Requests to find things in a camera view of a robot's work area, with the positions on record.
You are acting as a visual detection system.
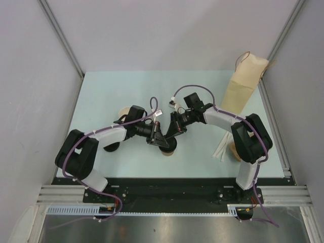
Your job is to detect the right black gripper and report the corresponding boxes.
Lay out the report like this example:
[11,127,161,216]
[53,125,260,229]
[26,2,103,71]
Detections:
[166,109,196,139]

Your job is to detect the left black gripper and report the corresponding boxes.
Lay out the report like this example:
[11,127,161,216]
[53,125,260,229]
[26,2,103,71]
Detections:
[135,121,168,148]

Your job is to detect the black plastic cup lid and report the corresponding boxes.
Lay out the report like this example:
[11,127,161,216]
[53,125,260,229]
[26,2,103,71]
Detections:
[159,137,177,151]

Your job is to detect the stack of brown paper cups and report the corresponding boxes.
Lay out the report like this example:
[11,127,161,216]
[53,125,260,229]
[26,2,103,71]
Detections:
[118,107,130,118]

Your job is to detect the brown paper coffee cup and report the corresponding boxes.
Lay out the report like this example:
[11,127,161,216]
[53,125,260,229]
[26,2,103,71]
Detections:
[162,151,174,156]

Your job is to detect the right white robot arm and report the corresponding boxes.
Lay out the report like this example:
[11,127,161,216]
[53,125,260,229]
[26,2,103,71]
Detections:
[165,93,273,203]

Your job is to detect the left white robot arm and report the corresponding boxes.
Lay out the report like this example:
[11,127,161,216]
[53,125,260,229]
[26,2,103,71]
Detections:
[55,105,170,203]

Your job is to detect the brown paper takeout bag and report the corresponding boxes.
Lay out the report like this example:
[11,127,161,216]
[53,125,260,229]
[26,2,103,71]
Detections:
[220,51,277,114]

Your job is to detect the stack of black lids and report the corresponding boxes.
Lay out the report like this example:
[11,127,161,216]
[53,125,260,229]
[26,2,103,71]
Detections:
[103,142,120,152]

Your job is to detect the white wrapped straw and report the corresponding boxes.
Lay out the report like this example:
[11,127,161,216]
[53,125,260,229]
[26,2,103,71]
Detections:
[213,132,232,158]
[220,137,231,162]

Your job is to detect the brown pulp cup carrier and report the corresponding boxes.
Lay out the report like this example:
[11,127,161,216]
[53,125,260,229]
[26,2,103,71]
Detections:
[229,132,254,163]

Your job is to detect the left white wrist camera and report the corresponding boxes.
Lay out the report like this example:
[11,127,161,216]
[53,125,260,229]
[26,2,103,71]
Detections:
[153,109,163,117]

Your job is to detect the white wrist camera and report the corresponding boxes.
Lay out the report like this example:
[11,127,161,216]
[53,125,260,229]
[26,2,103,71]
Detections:
[169,96,180,109]
[153,109,163,117]

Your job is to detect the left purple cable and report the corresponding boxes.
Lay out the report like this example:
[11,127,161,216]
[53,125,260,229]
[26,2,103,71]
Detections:
[62,97,159,195]

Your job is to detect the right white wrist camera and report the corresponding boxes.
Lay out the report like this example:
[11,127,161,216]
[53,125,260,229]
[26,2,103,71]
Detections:
[169,96,180,109]

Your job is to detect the white slotted cable duct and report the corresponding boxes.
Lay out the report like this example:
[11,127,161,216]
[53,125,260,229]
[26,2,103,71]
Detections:
[47,205,115,216]

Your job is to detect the left aluminium frame post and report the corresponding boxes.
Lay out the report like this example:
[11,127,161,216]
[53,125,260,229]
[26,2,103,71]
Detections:
[37,0,85,80]

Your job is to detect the aluminium frame post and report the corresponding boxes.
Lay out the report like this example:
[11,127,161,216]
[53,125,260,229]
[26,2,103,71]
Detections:
[268,0,308,62]
[37,0,85,80]

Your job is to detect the right aluminium frame post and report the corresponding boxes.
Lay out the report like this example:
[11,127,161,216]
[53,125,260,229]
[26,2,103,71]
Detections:
[268,0,308,62]

